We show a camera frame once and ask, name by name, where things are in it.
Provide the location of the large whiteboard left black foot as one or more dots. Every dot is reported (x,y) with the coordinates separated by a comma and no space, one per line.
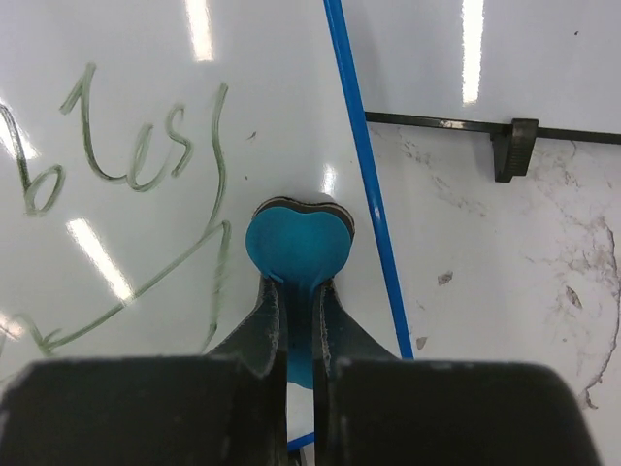
(513,148)

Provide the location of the large black-framed whiteboard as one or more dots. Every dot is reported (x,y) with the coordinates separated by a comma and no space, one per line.
(482,65)

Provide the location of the small blue-framed whiteboard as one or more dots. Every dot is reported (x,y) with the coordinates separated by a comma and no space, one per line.
(138,138)

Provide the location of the blue heart-shaped eraser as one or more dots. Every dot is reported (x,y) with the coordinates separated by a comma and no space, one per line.
(300,246)

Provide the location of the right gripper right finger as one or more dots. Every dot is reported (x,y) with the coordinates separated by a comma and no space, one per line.
(334,334)

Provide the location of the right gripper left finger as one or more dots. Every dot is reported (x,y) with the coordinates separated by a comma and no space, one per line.
(256,433)

